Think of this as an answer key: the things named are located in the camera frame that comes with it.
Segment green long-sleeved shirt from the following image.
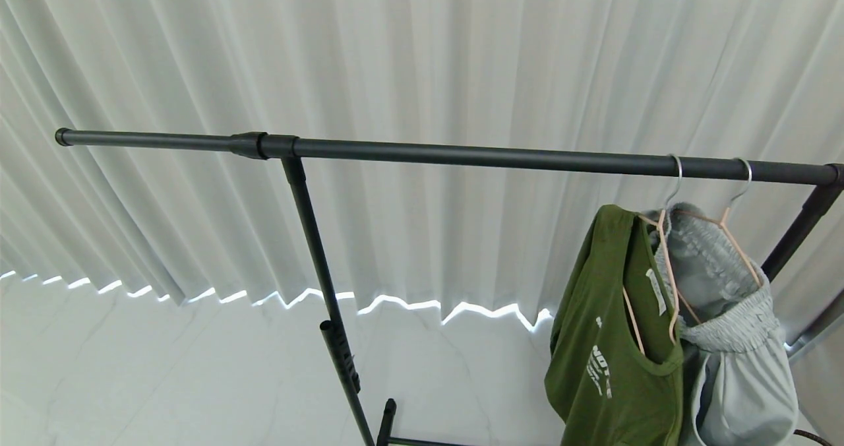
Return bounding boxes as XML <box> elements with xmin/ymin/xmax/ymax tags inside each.
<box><xmin>545</xmin><ymin>204</ymin><xmax>685</xmax><ymax>446</ymax></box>

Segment pink clothes hanger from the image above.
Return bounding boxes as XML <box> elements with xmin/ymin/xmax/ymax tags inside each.
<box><xmin>622</xmin><ymin>155</ymin><xmax>684</xmax><ymax>356</ymax></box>
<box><xmin>669</xmin><ymin>158</ymin><xmax>764</xmax><ymax>326</ymax></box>

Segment pale grey shorts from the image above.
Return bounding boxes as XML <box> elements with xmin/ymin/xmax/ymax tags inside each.
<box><xmin>643</xmin><ymin>202</ymin><xmax>800</xmax><ymax>446</ymax></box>

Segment black clothes rack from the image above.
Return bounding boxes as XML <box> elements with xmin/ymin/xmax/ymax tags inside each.
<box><xmin>55</xmin><ymin>128</ymin><xmax>844</xmax><ymax>446</ymax></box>

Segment white curtain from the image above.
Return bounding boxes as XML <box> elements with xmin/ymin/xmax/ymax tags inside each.
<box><xmin>0</xmin><ymin>0</ymin><xmax>844</xmax><ymax>348</ymax></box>

